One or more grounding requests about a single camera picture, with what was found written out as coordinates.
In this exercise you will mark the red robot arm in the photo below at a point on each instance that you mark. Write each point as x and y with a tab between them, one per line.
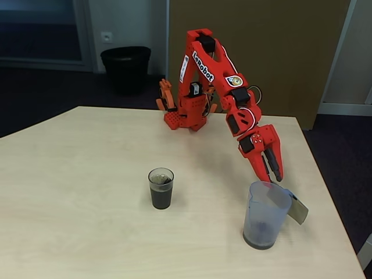
209	69

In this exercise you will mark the clear plastic cup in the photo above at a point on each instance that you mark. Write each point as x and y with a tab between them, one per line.
161	194

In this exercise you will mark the white wall socket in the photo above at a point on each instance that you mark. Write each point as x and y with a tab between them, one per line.
106	37

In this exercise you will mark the brown cork pinboard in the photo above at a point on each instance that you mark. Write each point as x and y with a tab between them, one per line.
290	58

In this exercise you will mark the translucent plastic pitcher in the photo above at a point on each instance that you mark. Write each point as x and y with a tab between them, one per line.
261	221

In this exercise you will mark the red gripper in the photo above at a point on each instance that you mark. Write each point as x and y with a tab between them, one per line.
252	151

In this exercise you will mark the orange table clamp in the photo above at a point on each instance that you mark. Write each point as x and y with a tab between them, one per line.
166	93

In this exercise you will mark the grey framed glass partition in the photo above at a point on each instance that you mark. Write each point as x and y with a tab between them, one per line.
37	32

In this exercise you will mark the black waste bin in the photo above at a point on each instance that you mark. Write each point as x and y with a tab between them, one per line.
126	69

